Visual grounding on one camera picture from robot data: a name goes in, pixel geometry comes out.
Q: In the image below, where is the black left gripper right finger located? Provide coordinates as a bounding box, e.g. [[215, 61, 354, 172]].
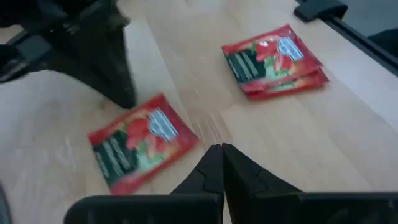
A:
[[221, 142, 303, 224]]

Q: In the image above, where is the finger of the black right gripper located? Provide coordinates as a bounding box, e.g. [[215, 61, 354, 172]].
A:
[[49, 23, 138, 110]]

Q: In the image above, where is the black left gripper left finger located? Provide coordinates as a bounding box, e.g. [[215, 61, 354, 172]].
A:
[[170, 144, 226, 224]]

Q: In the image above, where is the black table frame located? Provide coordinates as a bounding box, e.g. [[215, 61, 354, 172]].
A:
[[293, 0, 398, 77]]

